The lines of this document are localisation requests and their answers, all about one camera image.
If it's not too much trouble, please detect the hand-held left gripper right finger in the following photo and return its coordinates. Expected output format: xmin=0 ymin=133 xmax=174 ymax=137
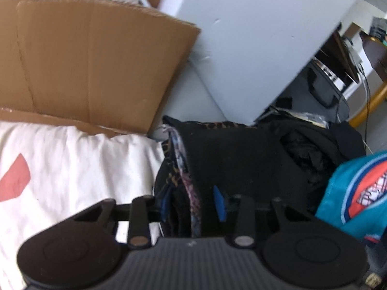
xmin=212 ymin=185 xmax=316 ymax=250

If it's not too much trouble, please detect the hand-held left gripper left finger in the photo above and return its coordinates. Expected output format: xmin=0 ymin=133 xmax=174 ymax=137
xmin=73 ymin=195 xmax=170 ymax=250

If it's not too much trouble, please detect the black garment with bear-print lining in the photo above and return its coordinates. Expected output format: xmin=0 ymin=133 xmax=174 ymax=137
xmin=153 ymin=115 xmax=312 ymax=239

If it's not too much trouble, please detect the cream bear-print bedsheet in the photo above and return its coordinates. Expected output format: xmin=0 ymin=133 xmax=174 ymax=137
xmin=0 ymin=121 xmax=165 ymax=290

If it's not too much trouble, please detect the black crumpled garment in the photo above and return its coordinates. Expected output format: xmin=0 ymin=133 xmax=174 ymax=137
xmin=266 ymin=118 xmax=368 ymax=215

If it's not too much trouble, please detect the teal printed garment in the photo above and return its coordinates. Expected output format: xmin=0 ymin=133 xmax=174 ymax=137
xmin=314 ymin=151 xmax=387 ymax=244

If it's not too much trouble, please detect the black glossy appliance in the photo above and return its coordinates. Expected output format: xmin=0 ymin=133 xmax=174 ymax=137
xmin=305 ymin=56 xmax=350 ymax=121

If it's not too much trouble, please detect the large brown cardboard box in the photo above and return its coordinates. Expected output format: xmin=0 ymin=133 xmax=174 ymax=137
xmin=0 ymin=0 xmax=201 ymax=136

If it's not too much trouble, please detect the dark brown desk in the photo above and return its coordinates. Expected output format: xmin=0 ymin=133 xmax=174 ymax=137
xmin=359 ymin=33 xmax=387 ymax=83

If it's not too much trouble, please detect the curved wooden frame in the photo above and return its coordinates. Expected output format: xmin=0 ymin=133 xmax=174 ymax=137
xmin=348 ymin=81 xmax=387 ymax=128

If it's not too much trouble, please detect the black cable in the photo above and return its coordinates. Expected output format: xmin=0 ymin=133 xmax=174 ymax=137
xmin=359 ymin=65 xmax=373 ymax=147

